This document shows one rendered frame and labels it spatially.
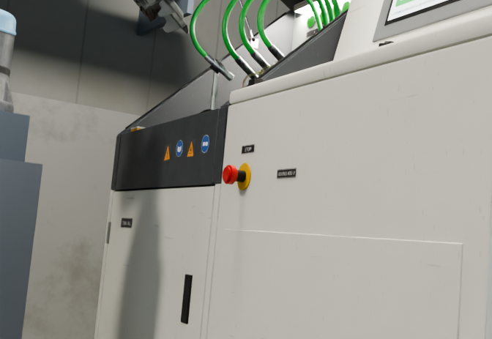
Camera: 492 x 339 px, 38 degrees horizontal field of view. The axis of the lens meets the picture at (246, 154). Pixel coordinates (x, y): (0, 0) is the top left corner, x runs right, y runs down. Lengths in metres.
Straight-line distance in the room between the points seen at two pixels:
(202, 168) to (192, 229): 0.13
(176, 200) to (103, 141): 2.21
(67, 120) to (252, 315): 2.60
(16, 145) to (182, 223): 0.39
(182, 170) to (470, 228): 0.87
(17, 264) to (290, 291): 0.60
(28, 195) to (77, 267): 2.27
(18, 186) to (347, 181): 0.72
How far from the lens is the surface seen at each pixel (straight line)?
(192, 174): 1.56
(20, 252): 1.52
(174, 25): 2.10
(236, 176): 1.33
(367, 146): 1.05
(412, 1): 1.47
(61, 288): 3.76
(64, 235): 3.74
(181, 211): 1.60
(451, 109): 0.93
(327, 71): 1.17
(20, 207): 1.52
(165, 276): 1.65
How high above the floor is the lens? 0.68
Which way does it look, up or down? 7 degrees up
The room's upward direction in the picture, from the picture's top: 5 degrees clockwise
